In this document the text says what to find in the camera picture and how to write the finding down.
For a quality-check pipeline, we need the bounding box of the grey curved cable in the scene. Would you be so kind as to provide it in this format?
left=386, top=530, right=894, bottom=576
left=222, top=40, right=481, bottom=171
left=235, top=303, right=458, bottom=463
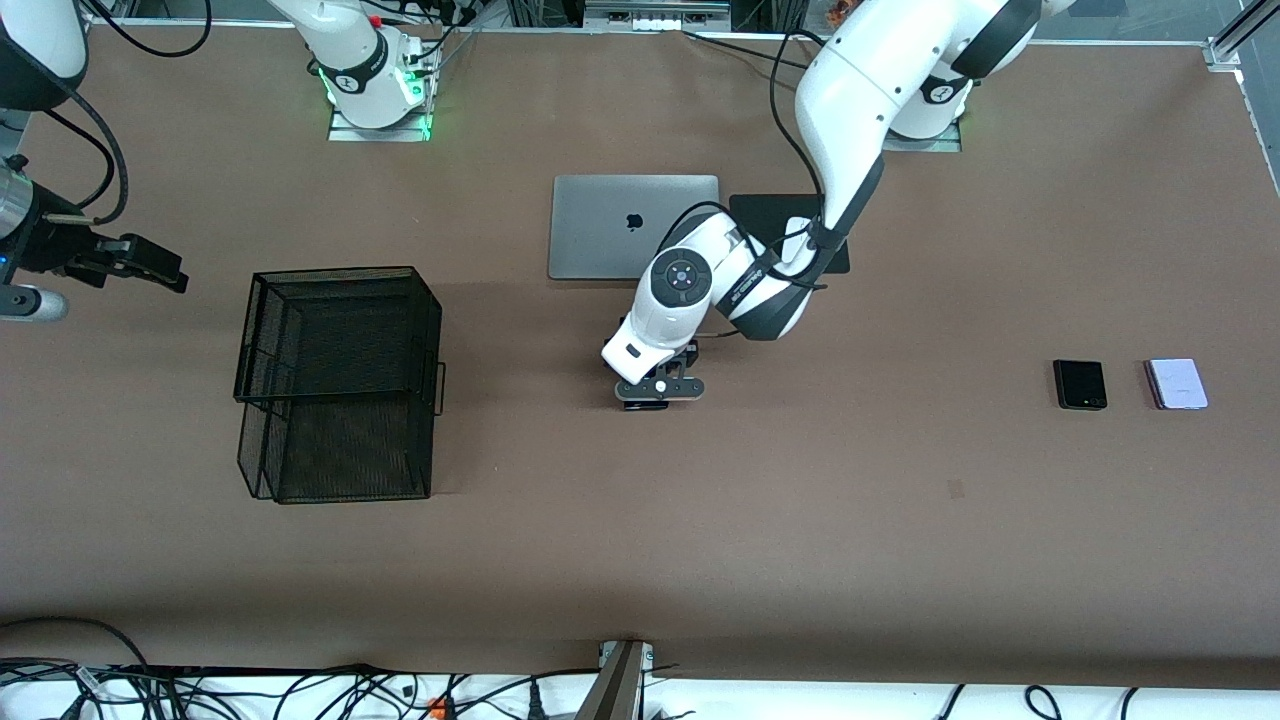
left=0, top=617, right=151, bottom=673

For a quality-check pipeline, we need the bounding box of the black wire mesh basket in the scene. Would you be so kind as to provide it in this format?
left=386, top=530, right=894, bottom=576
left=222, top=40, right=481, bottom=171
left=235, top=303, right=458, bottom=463
left=233, top=265, right=447, bottom=505

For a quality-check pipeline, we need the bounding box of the grey aluminium camera post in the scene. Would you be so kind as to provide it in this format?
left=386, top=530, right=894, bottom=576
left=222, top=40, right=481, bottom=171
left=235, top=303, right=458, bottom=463
left=575, top=640, right=656, bottom=720

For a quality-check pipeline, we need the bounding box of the lavender flip phone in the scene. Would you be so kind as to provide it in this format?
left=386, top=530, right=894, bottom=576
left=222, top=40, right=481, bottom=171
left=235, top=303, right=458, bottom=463
left=1144, top=358, right=1210, bottom=411

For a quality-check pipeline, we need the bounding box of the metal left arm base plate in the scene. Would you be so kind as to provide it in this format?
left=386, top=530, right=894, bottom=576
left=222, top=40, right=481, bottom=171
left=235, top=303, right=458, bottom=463
left=880, top=120, right=963, bottom=153

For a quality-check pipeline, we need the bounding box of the thick black table cable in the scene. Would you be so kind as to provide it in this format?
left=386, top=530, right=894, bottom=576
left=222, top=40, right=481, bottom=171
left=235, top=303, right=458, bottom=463
left=683, top=28, right=811, bottom=66

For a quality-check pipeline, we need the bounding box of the silver closed laptop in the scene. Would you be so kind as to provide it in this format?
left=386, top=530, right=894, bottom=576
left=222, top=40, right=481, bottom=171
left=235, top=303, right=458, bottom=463
left=548, top=175, right=723, bottom=282

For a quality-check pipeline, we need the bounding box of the black mouse pad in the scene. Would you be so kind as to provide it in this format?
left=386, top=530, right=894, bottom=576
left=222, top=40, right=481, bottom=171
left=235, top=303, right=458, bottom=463
left=729, top=193, right=852, bottom=276

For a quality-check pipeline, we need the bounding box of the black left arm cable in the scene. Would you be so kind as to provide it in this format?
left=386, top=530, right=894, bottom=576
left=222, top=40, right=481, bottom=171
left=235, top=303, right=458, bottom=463
left=655, top=28, right=851, bottom=341

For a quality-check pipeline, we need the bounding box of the silver power strip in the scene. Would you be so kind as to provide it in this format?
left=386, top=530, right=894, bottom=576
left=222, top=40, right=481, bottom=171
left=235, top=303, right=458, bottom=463
left=584, top=0, right=733, bottom=33

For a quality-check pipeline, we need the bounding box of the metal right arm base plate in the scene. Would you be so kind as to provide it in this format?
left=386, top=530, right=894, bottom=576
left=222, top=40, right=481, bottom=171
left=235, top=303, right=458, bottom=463
left=328, top=50, right=433, bottom=143

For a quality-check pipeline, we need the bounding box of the black flip phone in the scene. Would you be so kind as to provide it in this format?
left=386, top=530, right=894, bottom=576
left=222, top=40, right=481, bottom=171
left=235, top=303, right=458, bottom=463
left=1052, top=359, right=1109, bottom=412

